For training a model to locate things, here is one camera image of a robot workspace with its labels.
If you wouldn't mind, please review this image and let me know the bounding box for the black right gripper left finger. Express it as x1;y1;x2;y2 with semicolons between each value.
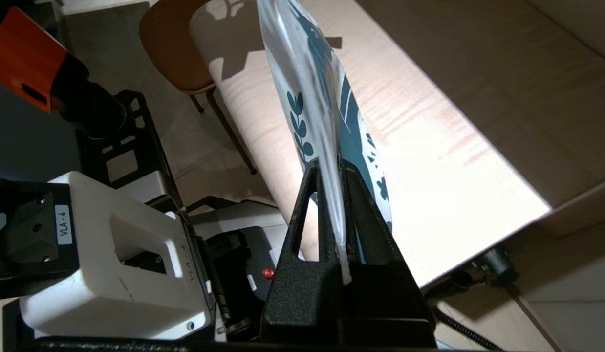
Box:
261;159;343;318

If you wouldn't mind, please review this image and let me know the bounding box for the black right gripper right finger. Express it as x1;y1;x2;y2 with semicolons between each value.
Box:
339;159;434;318

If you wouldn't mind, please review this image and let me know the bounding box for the white floral zipper pouch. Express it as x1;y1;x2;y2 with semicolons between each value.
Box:
256;0;393;286

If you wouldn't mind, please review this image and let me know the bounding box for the black power plug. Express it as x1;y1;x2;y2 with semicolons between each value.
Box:
449;247;520;299

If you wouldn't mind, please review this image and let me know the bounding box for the light wood shelf desk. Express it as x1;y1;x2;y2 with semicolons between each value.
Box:
190;0;605;289

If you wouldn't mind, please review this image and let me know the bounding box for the brown upholstered chair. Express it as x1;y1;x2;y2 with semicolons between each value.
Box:
139;0;257;174

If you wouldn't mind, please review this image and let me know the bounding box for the orange capped black robot joint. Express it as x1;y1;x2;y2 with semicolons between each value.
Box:
0;7;127;140

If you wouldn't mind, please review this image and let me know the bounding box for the black adapter cable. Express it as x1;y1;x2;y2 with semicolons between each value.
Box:
430;303;501;352

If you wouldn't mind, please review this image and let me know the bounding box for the black robot torso frame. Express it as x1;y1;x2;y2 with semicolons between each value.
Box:
75;90;182;202

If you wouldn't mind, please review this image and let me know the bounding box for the black labelled robot shoulder mount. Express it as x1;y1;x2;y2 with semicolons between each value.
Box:
0;178;81;301

